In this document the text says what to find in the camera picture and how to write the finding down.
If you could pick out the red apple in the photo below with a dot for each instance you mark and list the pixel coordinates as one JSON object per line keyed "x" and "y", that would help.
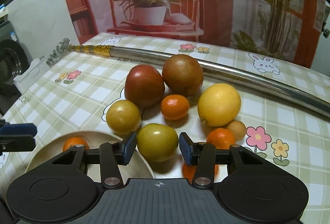
{"x": 144, "y": 86}

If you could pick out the black exercise bike handle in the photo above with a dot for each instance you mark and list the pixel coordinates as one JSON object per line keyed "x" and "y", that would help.
{"x": 325, "y": 31}

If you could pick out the telescopic steel pole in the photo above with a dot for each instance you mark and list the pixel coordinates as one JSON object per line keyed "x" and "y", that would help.
{"x": 249, "y": 81}

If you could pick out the small tangerine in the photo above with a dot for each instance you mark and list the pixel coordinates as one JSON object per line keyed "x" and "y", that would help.
{"x": 73, "y": 141}

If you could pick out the beige round plate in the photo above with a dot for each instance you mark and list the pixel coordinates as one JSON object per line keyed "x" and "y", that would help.
{"x": 136, "y": 168}

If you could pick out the small yellow green apple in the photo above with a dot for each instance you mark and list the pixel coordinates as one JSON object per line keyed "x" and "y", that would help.
{"x": 123, "y": 117}

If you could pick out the grey washing machine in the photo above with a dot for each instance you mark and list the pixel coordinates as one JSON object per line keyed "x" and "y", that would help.
{"x": 14, "y": 62}

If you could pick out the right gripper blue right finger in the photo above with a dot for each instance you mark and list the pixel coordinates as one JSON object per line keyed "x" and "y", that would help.
{"x": 200, "y": 155}

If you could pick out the small tan longan fruit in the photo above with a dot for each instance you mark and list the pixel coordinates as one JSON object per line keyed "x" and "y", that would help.
{"x": 238, "y": 129}

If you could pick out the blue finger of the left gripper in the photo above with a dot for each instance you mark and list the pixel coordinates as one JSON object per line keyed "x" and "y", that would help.
{"x": 19, "y": 129}

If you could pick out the yellow lemon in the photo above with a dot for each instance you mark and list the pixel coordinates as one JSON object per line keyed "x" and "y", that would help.
{"x": 218, "y": 105}

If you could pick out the brown round pear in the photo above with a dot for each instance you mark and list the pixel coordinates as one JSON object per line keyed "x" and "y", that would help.
{"x": 183, "y": 75}

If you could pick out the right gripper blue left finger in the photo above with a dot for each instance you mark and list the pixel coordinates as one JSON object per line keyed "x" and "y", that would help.
{"x": 112, "y": 155}

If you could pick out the orange tangerine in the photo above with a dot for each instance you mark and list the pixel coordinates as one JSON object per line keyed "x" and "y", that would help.
{"x": 189, "y": 171}
{"x": 221, "y": 138}
{"x": 174, "y": 107}

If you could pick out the white plastic tray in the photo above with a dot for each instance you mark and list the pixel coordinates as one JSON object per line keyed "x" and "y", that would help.
{"x": 36, "y": 70}

